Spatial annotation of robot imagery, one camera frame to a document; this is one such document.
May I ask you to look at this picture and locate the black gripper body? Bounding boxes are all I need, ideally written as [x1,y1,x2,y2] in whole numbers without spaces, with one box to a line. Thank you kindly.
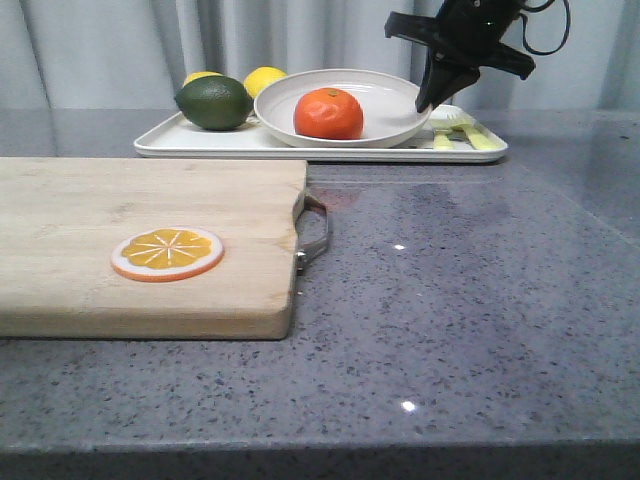
[384,0,535,80]

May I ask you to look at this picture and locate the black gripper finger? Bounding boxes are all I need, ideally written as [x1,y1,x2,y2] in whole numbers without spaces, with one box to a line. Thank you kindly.
[415,49,453,113]
[432,62,480,106]

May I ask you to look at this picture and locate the beige round plate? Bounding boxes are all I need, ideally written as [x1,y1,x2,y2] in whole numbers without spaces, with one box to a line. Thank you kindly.
[254,69,431,148]

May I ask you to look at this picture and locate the orange mandarin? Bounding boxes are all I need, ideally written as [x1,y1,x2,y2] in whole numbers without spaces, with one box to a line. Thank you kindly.
[293,87,364,140]

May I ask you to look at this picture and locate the white rectangular tray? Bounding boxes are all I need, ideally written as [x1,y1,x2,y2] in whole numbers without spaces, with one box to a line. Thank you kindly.
[134,112,508,164]

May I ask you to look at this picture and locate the yellow plastic fork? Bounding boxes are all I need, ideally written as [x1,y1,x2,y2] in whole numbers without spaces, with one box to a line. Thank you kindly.
[446,113,499,150]

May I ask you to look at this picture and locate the yellow lemon right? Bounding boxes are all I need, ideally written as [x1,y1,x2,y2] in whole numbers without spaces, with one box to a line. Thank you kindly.
[243,66,287,98]

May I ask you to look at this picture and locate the yellow lemon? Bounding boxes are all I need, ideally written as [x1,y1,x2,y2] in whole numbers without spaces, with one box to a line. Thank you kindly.
[243,66,287,98]
[183,71,222,86]

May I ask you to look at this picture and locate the green lime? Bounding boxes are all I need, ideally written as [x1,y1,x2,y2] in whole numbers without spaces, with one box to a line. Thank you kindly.
[174,76,253,131]

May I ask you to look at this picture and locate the yellow lemon left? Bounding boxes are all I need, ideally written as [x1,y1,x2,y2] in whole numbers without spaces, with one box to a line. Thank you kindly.
[183,71,222,86]

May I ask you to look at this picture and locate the orange slice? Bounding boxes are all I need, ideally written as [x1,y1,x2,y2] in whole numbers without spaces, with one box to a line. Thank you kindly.
[110,226,225,282]

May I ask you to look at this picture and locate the grey curtain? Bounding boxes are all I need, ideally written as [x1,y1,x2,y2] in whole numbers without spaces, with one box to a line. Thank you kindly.
[1,1,639,111]

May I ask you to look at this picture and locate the wooden cutting board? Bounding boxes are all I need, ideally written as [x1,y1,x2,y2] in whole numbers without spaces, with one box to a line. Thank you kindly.
[1,157,307,339]

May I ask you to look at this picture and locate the black cable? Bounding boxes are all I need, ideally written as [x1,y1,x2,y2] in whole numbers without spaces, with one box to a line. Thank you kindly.
[514,0,572,56]

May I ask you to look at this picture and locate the metal cutting board handle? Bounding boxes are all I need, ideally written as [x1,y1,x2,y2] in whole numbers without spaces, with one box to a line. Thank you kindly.
[294,191,332,275]

